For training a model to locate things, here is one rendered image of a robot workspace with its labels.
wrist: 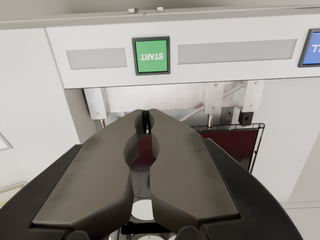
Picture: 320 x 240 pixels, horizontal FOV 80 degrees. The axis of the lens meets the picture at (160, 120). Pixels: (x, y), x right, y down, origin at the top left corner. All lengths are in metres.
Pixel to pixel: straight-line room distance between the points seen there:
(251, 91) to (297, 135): 0.29
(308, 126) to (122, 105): 0.52
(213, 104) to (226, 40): 0.14
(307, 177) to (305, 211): 0.18
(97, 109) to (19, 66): 0.15
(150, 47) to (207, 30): 0.09
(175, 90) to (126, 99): 0.11
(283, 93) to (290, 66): 0.20
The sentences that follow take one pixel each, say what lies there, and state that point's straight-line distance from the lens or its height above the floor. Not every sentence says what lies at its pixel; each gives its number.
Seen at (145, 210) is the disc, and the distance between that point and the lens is 0.65.
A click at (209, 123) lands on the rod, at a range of 0.45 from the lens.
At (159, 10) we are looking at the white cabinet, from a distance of 0.65.
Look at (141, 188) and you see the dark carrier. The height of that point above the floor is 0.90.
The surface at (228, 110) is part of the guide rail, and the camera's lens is 0.50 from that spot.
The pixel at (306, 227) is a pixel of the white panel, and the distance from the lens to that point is 0.87.
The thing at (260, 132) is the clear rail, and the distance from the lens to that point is 0.50.
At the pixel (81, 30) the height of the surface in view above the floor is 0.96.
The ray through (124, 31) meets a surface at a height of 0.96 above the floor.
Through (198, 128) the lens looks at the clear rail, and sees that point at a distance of 0.45.
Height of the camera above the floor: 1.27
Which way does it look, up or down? 59 degrees down
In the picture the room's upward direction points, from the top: 178 degrees clockwise
